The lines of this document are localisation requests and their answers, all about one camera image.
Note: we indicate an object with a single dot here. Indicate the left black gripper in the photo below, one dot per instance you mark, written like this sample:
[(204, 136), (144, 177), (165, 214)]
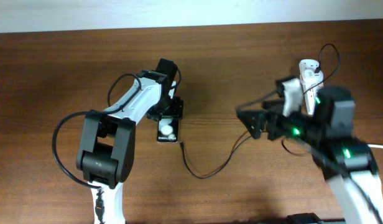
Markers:
[(176, 110)]

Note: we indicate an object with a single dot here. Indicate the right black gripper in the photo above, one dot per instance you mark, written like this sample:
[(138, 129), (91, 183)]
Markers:
[(274, 117)]

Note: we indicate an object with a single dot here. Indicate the black Samsung smartphone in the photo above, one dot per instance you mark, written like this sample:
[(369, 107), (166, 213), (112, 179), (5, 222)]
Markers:
[(168, 130)]

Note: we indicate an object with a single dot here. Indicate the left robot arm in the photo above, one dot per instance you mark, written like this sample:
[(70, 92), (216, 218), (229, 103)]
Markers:
[(107, 145)]

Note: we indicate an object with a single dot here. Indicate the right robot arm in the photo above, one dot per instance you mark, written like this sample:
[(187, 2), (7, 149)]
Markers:
[(347, 163)]

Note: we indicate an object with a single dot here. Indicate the white USB charger plug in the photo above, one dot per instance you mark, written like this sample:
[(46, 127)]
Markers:
[(308, 74)]

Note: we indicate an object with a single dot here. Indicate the white power strip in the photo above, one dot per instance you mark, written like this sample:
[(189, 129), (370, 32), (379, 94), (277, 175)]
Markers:
[(310, 92)]

